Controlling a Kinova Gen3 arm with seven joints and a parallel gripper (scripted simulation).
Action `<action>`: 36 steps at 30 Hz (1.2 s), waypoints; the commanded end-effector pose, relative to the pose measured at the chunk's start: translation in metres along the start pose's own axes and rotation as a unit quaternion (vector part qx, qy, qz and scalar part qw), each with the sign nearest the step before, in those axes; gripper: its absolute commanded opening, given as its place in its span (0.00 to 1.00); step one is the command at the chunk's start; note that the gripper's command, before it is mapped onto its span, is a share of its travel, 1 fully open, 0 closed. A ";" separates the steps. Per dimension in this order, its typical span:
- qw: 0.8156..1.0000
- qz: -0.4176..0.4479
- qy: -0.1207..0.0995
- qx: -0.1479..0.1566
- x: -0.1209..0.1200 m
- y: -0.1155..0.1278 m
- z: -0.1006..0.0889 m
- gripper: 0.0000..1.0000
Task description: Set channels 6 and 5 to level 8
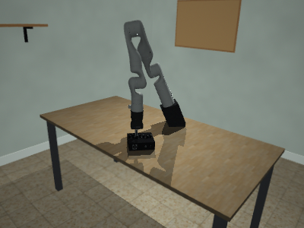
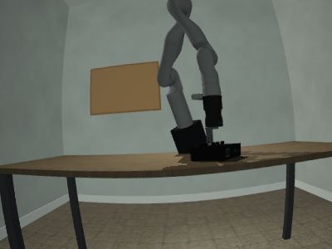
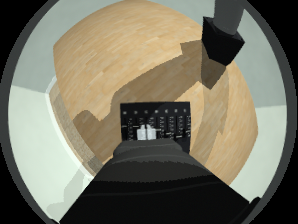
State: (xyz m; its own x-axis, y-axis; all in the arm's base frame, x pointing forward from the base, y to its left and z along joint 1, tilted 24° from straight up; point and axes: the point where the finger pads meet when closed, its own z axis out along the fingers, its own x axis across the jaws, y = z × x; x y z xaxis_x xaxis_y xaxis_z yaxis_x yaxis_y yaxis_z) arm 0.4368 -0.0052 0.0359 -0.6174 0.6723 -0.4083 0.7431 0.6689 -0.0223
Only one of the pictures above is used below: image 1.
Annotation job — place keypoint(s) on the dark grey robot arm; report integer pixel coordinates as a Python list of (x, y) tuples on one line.
[(134, 29)]

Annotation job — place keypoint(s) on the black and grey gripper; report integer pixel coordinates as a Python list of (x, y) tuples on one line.
[(136, 116)]

